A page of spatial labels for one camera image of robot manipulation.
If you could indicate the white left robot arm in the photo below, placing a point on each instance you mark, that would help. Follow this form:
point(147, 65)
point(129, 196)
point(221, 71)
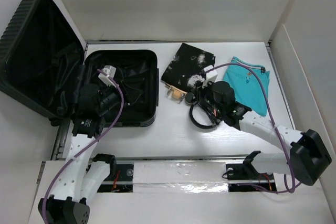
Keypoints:
point(68, 195)

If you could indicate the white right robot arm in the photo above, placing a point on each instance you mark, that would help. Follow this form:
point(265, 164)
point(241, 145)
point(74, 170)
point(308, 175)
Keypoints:
point(304, 155)

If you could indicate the black ribbed hard-shell suitcase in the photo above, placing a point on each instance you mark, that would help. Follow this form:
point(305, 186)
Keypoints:
point(43, 66)

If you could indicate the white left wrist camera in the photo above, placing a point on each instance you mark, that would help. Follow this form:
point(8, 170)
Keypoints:
point(107, 72)

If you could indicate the black wired headphones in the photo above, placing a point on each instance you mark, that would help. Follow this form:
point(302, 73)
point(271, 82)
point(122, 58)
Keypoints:
point(202, 115)

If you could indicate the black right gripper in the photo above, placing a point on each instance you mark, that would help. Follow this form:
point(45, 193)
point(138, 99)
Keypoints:
point(208, 85)

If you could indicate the clear perfume bottle wooden cap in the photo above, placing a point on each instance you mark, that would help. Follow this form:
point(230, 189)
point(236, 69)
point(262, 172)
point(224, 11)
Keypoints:
point(175, 93)

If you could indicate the black white patterned garment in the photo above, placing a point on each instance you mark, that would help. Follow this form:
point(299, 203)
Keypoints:
point(184, 71)

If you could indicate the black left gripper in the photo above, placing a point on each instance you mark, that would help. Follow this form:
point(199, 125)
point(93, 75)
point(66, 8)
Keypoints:
point(119, 103)

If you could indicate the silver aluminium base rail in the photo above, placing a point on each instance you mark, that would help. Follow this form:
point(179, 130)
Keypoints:
point(178, 171)

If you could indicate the turquoise shorts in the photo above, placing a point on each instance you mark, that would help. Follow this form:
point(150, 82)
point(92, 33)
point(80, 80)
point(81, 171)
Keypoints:
point(250, 83)

